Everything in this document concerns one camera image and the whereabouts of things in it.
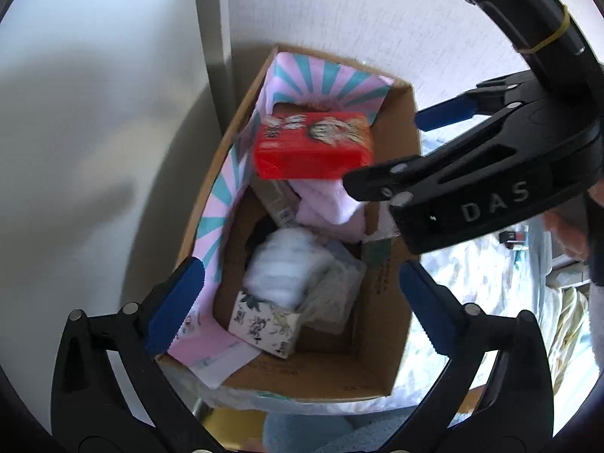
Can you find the red printed box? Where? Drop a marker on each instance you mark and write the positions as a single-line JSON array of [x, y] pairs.
[[314, 144]]

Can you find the yellow rubber band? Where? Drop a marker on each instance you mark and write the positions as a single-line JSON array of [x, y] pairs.
[[554, 33]]

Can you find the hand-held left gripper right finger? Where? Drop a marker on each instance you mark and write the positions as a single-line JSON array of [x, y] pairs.
[[429, 311]]

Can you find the pink fluffy towel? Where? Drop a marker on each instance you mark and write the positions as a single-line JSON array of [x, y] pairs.
[[330, 205]]

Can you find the person's right hand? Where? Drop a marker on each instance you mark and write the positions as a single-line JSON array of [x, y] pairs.
[[566, 236]]

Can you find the clear plastic package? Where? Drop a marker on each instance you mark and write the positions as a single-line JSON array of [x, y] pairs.
[[337, 292]]

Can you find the beige cosmetic tube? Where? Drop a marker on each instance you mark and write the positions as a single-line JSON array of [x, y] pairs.
[[278, 205]]

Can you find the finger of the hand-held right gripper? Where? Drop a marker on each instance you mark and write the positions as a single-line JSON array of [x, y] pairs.
[[443, 113], [401, 177]]

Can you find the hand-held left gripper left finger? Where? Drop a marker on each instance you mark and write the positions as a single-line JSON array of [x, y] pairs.
[[174, 302]]

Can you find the cardboard box with pink print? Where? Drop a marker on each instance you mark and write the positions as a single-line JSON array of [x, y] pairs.
[[330, 368]]

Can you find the white box with black print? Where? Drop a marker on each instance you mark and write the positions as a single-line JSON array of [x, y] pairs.
[[264, 325]]

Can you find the clear plastic bundle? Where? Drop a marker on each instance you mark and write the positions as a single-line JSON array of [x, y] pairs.
[[283, 269]]

